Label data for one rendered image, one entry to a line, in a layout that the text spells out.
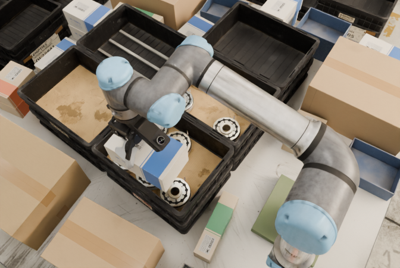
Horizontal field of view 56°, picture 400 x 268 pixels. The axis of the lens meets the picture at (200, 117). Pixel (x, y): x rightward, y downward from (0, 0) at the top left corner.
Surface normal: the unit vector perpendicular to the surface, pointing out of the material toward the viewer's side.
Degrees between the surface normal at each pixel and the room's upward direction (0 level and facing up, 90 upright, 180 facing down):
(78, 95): 0
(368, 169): 0
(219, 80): 31
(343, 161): 12
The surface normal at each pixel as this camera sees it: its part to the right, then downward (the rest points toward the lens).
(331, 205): 0.23, -0.33
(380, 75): -0.03, -0.52
